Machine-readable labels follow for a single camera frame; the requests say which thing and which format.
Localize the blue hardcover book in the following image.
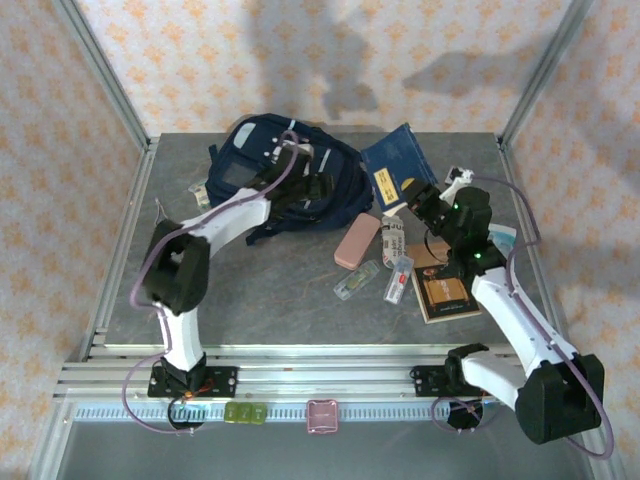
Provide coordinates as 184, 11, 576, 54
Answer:
359, 123, 439, 214

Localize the navy blue backpack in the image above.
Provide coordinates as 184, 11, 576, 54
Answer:
207, 113, 375, 247

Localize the brown book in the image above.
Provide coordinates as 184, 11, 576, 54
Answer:
407, 242, 484, 325

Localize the clear box with red label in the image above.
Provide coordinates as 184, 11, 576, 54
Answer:
382, 257, 416, 305

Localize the blue wet wipes pack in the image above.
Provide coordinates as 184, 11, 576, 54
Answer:
487, 223, 517, 259

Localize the newspaper print pouch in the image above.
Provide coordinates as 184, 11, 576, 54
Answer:
380, 207, 407, 271

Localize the pink pencil case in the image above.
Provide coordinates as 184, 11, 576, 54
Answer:
333, 213, 382, 270

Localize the clear packet of cream gloves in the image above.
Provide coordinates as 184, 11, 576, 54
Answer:
188, 181, 212, 212

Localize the clear box with compass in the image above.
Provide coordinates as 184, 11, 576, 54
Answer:
333, 259, 381, 301

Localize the wide aluminium extrusion beam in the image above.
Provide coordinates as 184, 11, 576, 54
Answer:
53, 342, 599, 401

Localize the pink square box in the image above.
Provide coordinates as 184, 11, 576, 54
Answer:
305, 398, 341, 435

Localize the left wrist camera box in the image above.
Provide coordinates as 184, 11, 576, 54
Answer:
273, 142, 315, 169

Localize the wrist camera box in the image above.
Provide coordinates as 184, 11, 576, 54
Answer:
273, 142, 315, 169
443, 167, 475, 200

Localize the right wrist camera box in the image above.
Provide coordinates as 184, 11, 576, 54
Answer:
443, 167, 475, 200

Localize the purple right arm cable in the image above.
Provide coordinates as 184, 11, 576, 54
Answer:
430, 174, 616, 460

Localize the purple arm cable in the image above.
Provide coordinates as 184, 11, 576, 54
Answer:
430, 174, 616, 460
122, 130, 302, 437

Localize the aluminium table edge rail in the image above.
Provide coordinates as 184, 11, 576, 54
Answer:
79, 137, 160, 361
497, 137, 571, 360

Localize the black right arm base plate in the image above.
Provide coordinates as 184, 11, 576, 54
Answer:
409, 363, 503, 400

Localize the aluminium frame post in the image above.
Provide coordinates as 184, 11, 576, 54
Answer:
497, 0, 596, 151
52, 0, 154, 151

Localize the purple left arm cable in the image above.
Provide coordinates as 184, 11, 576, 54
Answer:
122, 130, 302, 437

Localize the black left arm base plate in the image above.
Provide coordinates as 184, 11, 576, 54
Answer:
147, 363, 239, 400

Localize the grey slotted cable duct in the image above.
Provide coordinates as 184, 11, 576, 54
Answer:
69, 402, 501, 425

